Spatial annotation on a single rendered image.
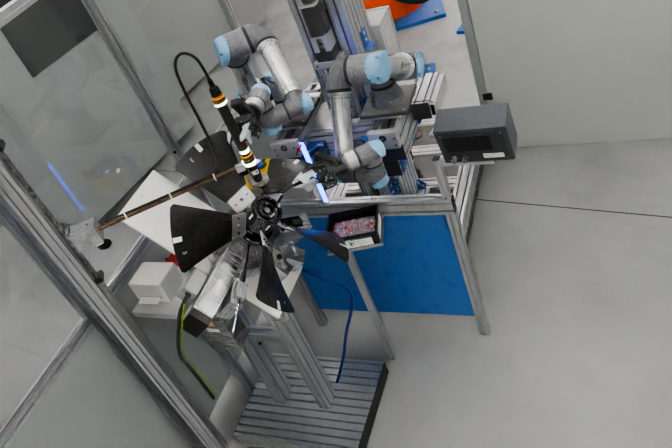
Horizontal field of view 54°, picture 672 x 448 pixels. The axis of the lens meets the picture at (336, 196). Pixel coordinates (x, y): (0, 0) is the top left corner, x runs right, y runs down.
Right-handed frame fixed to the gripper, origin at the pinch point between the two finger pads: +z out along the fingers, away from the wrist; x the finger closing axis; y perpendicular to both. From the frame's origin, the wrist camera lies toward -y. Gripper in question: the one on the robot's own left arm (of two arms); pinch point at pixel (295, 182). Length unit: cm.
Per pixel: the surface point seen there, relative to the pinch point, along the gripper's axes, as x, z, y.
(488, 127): -8, -67, 26
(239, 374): 98, 62, -7
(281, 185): -1.2, 5.2, -0.6
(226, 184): -13.4, 22.8, 0.6
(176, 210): -26, 39, 18
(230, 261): 3.7, 32.9, 19.6
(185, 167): -21.9, 33.4, -7.5
